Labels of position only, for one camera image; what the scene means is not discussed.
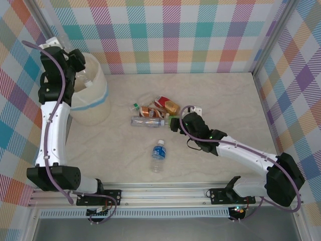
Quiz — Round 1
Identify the clear bottle white cap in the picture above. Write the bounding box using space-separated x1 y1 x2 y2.
74 71 94 88

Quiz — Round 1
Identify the brown coffee bottle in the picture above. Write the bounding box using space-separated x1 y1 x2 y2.
139 106 170 119

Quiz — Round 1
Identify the large blue label water bottle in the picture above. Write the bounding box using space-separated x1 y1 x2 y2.
149 140 167 173

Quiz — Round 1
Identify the long clear plastic bottle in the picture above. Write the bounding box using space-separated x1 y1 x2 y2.
130 115 166 129

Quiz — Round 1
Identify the beige bin with white liner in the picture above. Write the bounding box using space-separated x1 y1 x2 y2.
69 52 111 126

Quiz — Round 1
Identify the crushed clear bottle green band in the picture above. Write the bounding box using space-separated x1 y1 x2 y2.
129 94 155 111

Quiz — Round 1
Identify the right electronics board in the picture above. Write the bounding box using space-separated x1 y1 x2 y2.
229 205 248 217

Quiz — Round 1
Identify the electronics board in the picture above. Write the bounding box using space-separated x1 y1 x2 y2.
229 205 248 217
86 205 111 217

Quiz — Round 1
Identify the left electronics board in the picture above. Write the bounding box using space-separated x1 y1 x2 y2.
86 205 111 217

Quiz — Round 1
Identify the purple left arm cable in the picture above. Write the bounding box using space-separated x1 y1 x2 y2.
21 40 118 225

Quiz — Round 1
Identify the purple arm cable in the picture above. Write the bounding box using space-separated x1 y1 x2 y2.
21 40 118 225
179 105 301 223

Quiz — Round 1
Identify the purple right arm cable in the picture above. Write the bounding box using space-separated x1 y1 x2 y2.
179 105 301 223

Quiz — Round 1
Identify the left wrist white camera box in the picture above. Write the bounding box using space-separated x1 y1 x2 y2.
40 37 62 50

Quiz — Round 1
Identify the aluminium frame post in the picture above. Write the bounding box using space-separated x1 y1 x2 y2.
29 0 65 51
250 0 300 76

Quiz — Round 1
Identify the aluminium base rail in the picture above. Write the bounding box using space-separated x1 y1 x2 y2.
27 181 304 209

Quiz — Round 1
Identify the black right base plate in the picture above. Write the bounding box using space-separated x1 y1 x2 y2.
209 188 256 205

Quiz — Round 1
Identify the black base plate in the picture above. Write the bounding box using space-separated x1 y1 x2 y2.
76 189 123 207
209 188 256 205

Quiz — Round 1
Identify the white slotted cable duct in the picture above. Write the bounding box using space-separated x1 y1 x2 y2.
39 209 231 219

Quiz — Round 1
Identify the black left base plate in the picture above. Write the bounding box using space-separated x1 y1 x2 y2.
76 189 123 207

